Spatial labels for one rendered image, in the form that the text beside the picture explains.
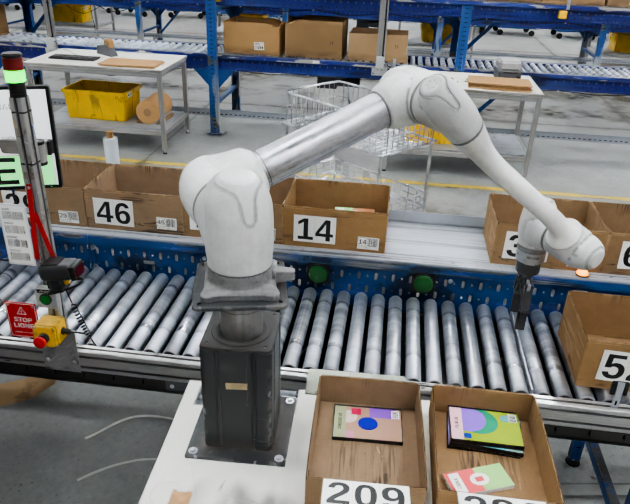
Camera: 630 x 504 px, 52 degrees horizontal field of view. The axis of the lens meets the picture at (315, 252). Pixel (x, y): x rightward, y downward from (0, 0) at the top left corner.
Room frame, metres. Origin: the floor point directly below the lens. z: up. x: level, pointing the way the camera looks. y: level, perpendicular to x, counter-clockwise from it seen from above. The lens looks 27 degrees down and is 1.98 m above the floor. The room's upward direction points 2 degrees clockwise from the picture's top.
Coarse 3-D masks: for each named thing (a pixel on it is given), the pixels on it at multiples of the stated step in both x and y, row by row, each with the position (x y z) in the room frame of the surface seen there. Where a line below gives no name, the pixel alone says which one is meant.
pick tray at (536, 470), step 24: (432, 408) 1.34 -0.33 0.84; (504, 408) 1.40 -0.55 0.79; (528, 408) 1.39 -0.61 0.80; (432, 432) 1.27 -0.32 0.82; (528, 432) 1.35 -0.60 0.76; (432, 456) 1.20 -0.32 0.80; (456, 456) 1.25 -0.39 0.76; (480, 456) 1.25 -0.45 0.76; (504, 456) 1.25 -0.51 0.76; (528, 456) 1.26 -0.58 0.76; (552, 456) 1.16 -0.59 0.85; (432, 480) 1.15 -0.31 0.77; (528, 480) 1.17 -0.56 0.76; (552, 480) 1.12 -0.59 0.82
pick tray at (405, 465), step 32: (320, 384) 1.44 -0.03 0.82; (352, 384) 1.44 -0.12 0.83; (384, 384) 1.43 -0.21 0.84; (416, 384) 1.43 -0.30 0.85; (320, 416) 1.38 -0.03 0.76; (416, 416) 1.37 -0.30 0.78; (320, 448) 1.26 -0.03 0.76; (352, 448) 1.26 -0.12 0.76; (384, 448) 1.26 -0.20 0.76; (416, 448) 1.27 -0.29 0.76; (320, 480) 1.07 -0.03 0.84; (352, 480) 1.15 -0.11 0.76; (384, 480) 1.16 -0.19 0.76; (416, 480) 1.16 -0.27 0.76
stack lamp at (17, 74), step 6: (6, 60) 1.66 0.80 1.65; (12, 60) 1.66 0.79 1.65; (18, 60) 1.67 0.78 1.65; (6, 66) 1.66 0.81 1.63; (12, 66) 1.66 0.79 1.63; (18, 66) 1.67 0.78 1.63; (6, 72) 1.66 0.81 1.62; (12, 72) 1.66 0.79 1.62; (18, 72) 1.67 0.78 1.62; (24, 72) 1.69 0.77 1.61; (6, 78) 1.66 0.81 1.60; (12, 78) 1.66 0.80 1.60; (18, 78) 1.66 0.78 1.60; (24, 78) 1.68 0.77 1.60
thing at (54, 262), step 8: (48, 264) 1.60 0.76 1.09; (56, 264) 1.60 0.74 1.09; (64, 264) 1.60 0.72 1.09; (72, 264) 1.61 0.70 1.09; (80, 264) 1.63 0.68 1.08; (40, 272) 1.60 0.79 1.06; (48, 272) 1.59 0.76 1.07; (56, 272) 1.59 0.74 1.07; (64, 272) 1.59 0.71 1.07; (72, 272) 1.59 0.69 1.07; (80, 272) 1.61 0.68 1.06; (48, 280) 1.60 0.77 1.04; (56, 280) 1.60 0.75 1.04; (64, 280) 1.62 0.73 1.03; (56, 288) 1.61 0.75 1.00; (64, 288) 1.61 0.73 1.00
